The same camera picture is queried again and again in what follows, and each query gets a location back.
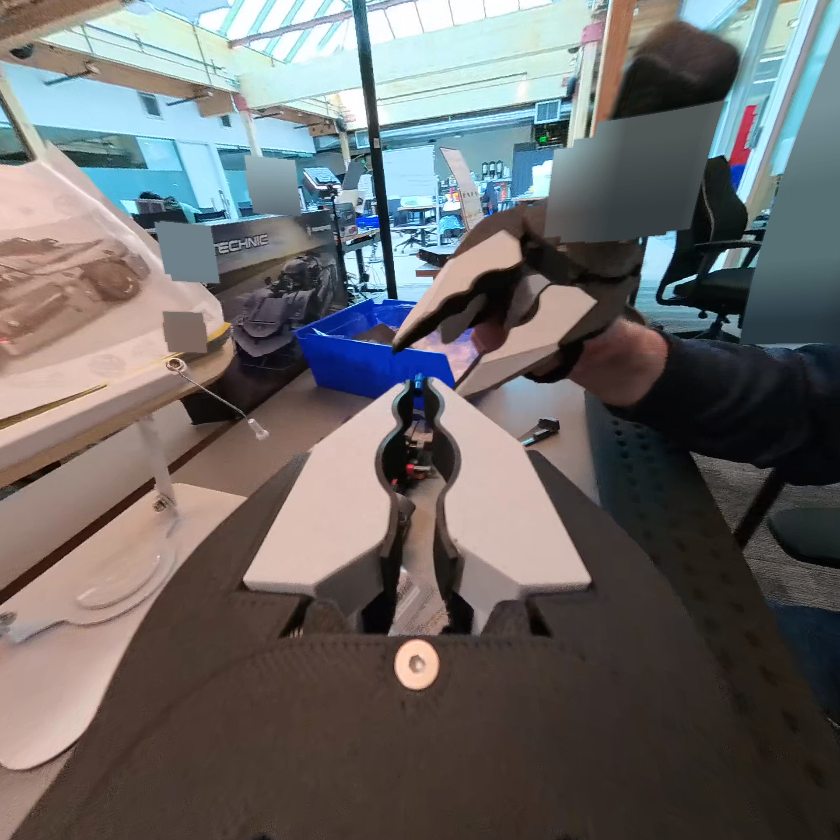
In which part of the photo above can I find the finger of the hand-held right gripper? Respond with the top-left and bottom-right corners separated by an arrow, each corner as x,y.
392,228 -> 526,353
455,283 -> 599,398

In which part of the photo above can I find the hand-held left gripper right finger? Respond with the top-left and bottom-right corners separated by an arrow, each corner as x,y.
425,378 -> 593,624

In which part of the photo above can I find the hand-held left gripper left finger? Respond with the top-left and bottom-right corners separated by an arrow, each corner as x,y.
243,382 -> 414,626

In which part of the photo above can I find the small black lego assembly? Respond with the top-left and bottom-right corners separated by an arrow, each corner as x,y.
392,420 -> 438,491

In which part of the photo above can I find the plastic bag of lego parts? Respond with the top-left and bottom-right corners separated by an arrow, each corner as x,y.
390,571 -> 448,635

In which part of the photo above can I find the lego instruction booklet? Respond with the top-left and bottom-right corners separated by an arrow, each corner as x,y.
0,144 -> 228,422

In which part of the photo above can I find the person's right forearm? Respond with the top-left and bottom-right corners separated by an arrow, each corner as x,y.
613,331 -> 840,488

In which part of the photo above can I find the dark lego set box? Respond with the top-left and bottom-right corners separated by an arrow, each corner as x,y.
182,210 -> 353,425

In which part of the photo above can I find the person's right hand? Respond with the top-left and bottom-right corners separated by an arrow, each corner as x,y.
566,318 -> 670,408

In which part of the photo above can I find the brown leaning board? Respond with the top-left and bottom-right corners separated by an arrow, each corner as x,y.
438,147 -> 484,232

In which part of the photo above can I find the blue plastic bin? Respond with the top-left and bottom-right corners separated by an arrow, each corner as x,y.
294,298 -> 484,399

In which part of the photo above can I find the black metal pole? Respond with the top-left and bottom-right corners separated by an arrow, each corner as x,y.
351,0 -> 400,301

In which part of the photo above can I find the studio light on tripod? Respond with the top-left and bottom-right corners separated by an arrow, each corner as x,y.
302,166 -> 350,265

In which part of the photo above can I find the black office chair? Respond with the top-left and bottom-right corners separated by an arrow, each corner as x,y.
656,155 -> 767,343

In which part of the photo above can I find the green chair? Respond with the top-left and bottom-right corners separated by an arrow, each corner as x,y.
734,469 -> 840,567

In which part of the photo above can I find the white book stand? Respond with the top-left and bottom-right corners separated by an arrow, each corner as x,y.
0,322 -> 271,772

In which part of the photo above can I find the person's dark blue jacket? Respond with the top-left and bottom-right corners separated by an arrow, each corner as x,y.
768,594 -> 840,729

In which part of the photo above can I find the wooden post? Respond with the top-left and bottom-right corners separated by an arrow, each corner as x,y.
567,0 -> 639,147

